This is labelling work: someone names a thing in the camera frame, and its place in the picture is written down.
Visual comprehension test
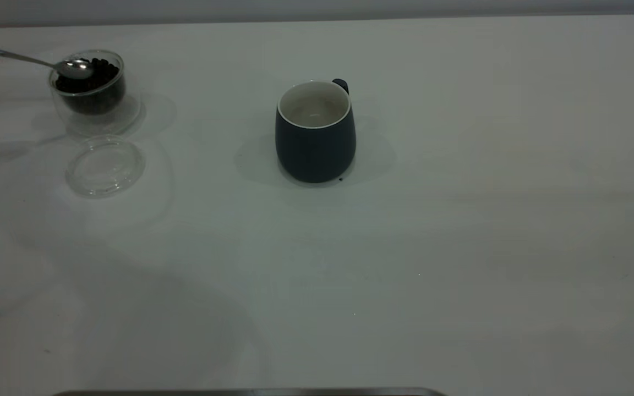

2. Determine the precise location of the clear double-wall glass cup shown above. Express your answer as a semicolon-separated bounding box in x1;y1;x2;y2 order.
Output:
47;49;143;137

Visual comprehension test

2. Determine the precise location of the metal spoon light blue handle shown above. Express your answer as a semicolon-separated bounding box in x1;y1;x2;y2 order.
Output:
0;44;95;80

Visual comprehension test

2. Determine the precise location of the dark coffee beans heap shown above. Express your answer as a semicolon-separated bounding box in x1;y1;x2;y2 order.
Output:
54;58;126;115

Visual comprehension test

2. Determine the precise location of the clear round glass lid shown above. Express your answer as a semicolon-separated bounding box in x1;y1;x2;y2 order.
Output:
65;136;146;199

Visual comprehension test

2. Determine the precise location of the dark blue ceramic mug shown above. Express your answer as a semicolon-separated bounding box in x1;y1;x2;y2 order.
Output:
275;79;357;184

